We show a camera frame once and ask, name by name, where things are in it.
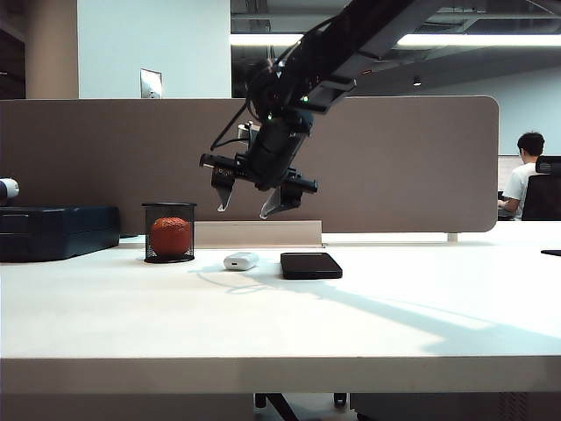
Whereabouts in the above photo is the grey desk partition screen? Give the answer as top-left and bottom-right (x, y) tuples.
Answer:
(0, 96), (500, 235)

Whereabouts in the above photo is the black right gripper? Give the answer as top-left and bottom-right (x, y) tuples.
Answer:
(198, 118), (318, 219)

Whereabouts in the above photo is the white monitor screen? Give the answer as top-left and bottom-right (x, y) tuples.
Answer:
(498, 154), (526, 193)

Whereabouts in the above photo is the dark blue plastic case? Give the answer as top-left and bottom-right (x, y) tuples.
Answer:
(0, 206), (121, 264)

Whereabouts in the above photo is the white and blue cylinder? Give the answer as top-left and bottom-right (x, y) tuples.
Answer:
(0, 177), (20, 204)

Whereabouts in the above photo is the black smartphone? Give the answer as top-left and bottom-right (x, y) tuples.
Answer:
(280, 251), (344, 281)

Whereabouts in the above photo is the black desk leg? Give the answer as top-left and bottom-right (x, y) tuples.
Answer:
(253, 393), (303, 421)

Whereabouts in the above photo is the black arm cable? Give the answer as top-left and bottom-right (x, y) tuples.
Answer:
(209, 56), (284, 152)

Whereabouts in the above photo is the silver wall plate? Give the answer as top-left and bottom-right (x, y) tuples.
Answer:
(139, 68), (163, 101)

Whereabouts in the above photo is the white cable tray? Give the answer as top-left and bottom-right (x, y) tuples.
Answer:
(192, 219), (323, 247)

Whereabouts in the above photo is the black office chair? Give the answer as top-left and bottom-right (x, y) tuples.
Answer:
(521, 155), (561, 222)

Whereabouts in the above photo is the orange textured ball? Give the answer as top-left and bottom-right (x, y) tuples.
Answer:
(151, 217), (192, 258)

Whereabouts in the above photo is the long ceiling light strip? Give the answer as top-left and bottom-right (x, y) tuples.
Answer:
(229, 33), (561, 47)

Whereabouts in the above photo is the white wireless headphone case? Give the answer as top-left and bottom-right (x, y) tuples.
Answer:
(223, 251), (259, 272)

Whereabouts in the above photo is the black mesh pen holder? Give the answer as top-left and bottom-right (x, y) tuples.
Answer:
(141, 202), (197, 265)

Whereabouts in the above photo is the person in white shirt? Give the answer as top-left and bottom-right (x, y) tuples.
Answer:
(498, 132), (546, 222)

